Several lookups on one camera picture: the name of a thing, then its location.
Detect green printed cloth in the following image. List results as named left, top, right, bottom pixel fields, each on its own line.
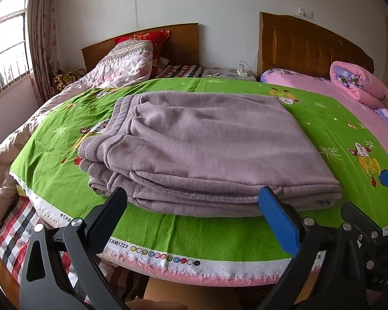
left=9, top=77, right=388, bottom=286

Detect nightstand with floral cover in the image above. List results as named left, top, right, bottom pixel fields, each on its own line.
left=201, top=67, right=258, bottom=82

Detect purple pants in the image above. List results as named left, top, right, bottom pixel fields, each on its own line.
left=78, top=91, right=343, bottom=218

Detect right wooden headboard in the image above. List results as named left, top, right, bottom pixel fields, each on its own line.
left=258, top=12, right=375, bottom=79

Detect barred window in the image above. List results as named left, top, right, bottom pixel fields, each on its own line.
left=0, top=0, right=31, bottom=104

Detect red pillow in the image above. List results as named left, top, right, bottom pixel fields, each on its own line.
left=114, top=30, right=171, bottom=69

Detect white wall cable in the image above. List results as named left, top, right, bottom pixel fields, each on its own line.
left=107, top=0, right=139, bottom=28

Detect checked bed sheet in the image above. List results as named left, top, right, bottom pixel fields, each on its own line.
left=0, top=64, right=203, bottom=299

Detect pale pink patterned quilt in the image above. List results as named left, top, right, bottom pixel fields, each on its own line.
left=0, top=40, right=154, bottom=230

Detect patterned curtain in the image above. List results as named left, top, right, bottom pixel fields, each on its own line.
left=28, top=0, right=57, bottom=107

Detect folded pink quilt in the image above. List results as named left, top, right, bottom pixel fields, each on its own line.
left=330, top=61, right=388, bottom=109

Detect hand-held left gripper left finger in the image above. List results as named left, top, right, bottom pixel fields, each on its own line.
left=19, top=187, right=130, bottom=310

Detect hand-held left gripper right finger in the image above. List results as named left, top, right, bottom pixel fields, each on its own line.
left=258, top=186, right=371, bottom=310

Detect plain wooden headboard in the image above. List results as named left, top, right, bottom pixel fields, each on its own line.
left=81, top=23, right=199, bottom=72

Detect pink bed sheet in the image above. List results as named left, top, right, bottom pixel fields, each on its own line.
left=260, top=68, right=388, bottom=138

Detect cardboard box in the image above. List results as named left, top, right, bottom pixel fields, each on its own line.
left=145, top=278, right=244, bottom=310

